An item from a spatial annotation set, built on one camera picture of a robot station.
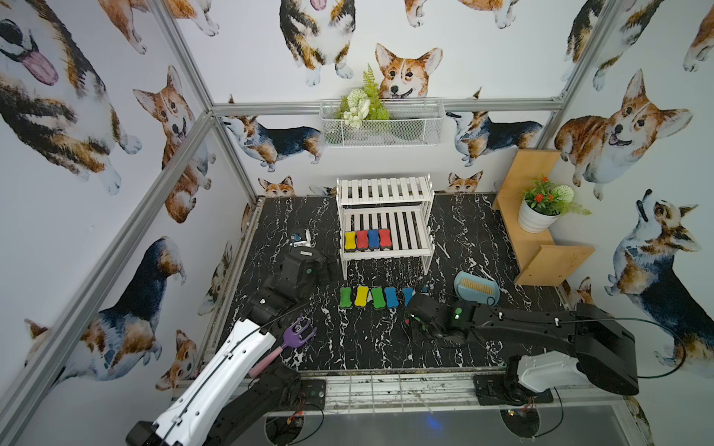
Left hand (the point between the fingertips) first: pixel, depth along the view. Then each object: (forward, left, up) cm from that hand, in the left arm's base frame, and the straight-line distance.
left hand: (320, 252), depth 75 cm
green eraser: (-3, -5, -23) cm, 24 cm away
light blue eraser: (-4, -20, -23) cm, 31 cm away
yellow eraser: (+11, -7, -10) cm, 17 cm away
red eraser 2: (+12, -18, -11) cm, 24 cm away
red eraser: (+11, -11, -10) cm, 19 cm away
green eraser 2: (-3, -16, -24) cm, 29 cm away
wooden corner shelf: (+1, -62, -8) cm, 63 cm away
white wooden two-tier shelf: (+22, -18, -12) cm, 30 cm away
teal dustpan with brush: (-1, -48, -23) cm, 53 cm away
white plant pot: (+17, -69, -10) cm, 72 cm away
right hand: (-12, -25, -19) cm, 34 cm away
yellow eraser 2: (-2, -11, -23) cm, 25 cm away
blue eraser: (+11, -14, -10) cm, 21 cm away
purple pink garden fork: (-15, +10, -24) cm, 30 cm away
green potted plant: (+20, -73, -2) cm, 76 cm away
